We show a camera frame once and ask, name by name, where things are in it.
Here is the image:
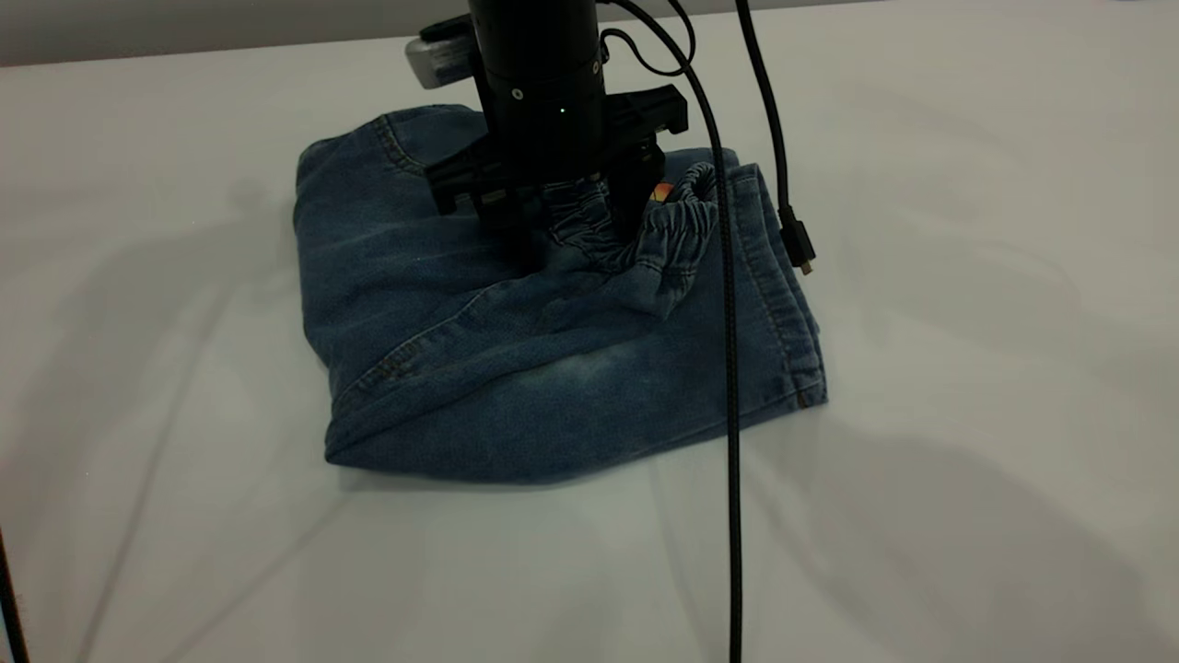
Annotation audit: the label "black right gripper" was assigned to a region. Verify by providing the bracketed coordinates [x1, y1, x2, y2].
[424, 74, 690, 273]

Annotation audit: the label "blue denim shorts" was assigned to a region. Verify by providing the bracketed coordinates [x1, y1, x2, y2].
[293, 103, 828, 484]

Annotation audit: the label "thin black looped cable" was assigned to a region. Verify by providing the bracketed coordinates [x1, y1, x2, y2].
[599, 0, 696, 79]

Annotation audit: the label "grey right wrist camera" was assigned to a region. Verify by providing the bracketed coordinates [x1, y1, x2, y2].
[405, 14, 480, 90]

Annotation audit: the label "thick braided black cable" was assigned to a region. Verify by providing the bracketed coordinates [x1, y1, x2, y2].
[599, 0, 745, 663]

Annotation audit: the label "black cable with USB plug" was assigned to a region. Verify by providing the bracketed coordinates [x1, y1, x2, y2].
[734, 0, 818, 275]

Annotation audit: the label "black left camera cable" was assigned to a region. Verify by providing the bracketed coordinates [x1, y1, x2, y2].
[0, 529, 29, 663]

